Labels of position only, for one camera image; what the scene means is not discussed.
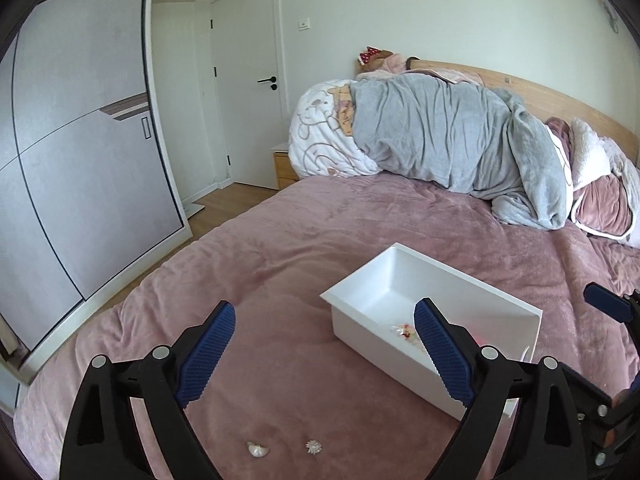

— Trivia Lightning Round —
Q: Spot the wooden nightstand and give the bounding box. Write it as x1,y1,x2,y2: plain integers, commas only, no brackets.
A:
271,141,301,191

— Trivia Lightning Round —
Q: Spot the grey sliding wardrobe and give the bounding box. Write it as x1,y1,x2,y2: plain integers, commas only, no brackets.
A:
0,0,193,376

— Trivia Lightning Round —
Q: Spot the pink bedspread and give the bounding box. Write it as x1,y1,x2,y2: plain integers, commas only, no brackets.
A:
12,175,640,480

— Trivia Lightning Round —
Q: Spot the wooden headboard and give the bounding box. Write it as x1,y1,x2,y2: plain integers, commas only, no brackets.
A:
410,59,640,168

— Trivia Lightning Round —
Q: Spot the white cartoon print pillow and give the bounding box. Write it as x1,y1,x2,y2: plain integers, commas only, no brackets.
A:
289,79,383,178

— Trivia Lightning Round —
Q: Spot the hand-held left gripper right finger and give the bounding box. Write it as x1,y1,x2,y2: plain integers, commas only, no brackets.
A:
413,297,591,480

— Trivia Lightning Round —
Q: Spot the white rectangular box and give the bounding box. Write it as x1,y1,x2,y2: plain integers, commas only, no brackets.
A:
319,242,543,422

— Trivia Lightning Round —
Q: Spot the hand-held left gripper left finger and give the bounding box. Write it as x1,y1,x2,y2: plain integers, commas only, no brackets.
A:
59,300,237,480

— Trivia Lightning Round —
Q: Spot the pink pillow with white trim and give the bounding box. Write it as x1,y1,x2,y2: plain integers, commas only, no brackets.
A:
545,117,640,248

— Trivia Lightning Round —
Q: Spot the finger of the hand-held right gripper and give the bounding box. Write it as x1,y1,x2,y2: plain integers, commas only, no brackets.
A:
584,282,640,356
562,362,640,480

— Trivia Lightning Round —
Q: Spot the grey blanket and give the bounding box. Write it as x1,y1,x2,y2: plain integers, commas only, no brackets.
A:
350,72,573,231

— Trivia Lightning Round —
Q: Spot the plush toy with red bow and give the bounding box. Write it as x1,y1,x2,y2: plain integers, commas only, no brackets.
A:
357,46,408,78

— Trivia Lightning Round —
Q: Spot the white room door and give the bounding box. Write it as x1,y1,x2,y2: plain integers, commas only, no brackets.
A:
210,0,291,191

